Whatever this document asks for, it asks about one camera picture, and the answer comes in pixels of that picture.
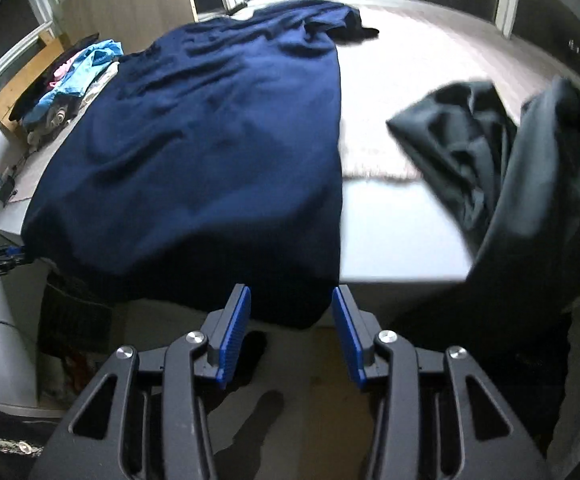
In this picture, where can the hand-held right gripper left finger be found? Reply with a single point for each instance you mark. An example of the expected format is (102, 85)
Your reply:
(234, 340)

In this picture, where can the wooden board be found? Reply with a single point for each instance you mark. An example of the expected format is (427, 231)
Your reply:
(35, 62)

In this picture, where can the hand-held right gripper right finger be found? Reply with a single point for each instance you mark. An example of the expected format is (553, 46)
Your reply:
(348, 340)

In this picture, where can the white table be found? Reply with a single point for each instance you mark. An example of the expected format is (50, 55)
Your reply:
(399, 230)

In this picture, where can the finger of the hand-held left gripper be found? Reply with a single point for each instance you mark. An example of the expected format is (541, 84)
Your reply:
(2, 266)
(4, 250)

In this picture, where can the navy blue sweatshirt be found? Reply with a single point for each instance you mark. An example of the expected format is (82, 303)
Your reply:
(195, 135)

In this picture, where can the white window frame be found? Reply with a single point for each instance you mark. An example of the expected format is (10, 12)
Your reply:
(17, 57)

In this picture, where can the dark grey garment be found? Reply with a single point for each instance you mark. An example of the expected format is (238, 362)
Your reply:
(544, 185)

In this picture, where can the light blue garment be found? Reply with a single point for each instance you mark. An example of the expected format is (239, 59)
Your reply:
(77, 77)

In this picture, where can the pink garment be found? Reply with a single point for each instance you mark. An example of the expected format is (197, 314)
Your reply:
(65, 71)

